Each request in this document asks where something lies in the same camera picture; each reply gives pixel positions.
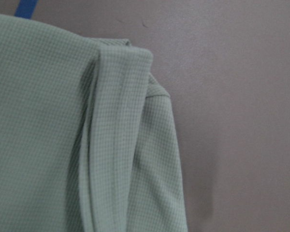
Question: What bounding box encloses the olive green long-sleeve shirt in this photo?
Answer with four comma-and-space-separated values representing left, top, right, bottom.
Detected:
0, 14, 188, 232

